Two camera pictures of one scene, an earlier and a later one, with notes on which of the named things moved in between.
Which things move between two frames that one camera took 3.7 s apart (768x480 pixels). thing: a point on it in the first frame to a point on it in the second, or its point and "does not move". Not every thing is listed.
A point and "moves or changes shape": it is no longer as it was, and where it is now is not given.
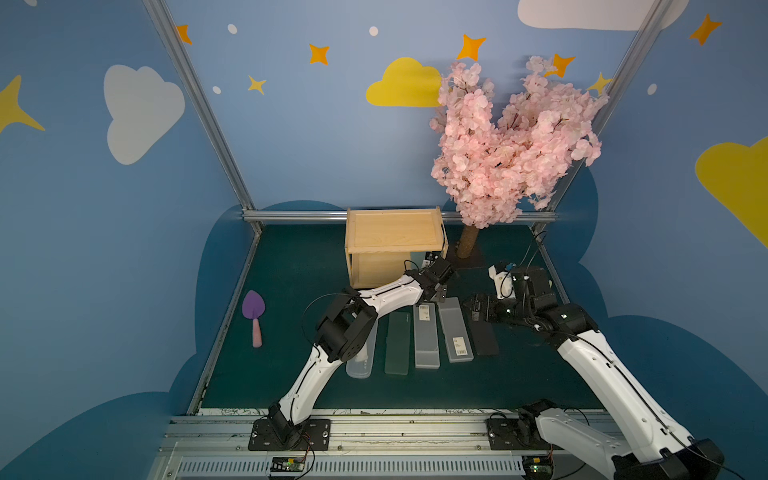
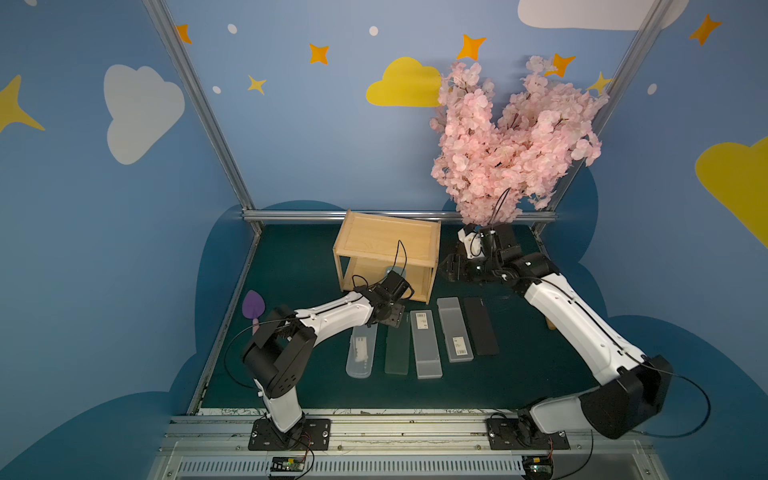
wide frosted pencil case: [426, 336] moves or changes shape
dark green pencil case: [397, 350] does not move
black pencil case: [483, 335] does not move
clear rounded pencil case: [361, 367] does not move
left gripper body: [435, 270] to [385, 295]
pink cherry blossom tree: [495, 169] does not move
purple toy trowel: [253, 306] does not move
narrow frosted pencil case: [455, 329] does not move
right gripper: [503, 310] to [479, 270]
